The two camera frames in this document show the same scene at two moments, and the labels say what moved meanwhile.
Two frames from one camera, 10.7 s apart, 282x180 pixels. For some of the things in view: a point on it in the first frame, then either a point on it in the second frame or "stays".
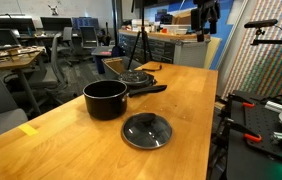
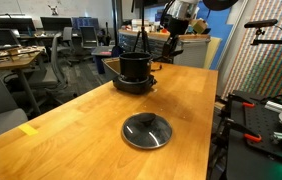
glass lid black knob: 147,130 stays
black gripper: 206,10 → 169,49
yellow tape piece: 28,130 stays
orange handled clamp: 245,132 stays
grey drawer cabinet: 169,47 stays
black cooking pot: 107,99 → 135,65
